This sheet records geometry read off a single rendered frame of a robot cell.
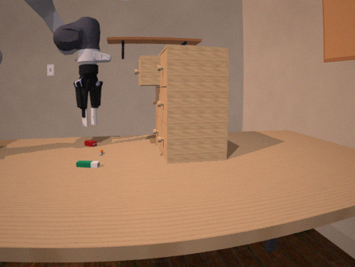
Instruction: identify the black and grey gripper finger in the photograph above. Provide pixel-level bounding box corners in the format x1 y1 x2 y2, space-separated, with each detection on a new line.
73 78 90 127
89 79 103 125

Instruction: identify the red 9v battery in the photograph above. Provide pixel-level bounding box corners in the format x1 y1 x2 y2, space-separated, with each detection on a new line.
84 140 97 147

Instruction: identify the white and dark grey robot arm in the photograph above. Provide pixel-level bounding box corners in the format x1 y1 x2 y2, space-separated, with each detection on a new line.
24 0 111 65

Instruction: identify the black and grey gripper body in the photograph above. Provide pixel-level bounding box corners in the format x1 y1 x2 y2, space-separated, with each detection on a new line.
79 64 98 89

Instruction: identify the small wooden chest of drawers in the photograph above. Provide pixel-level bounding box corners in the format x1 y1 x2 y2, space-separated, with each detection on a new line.
156 45 228 164

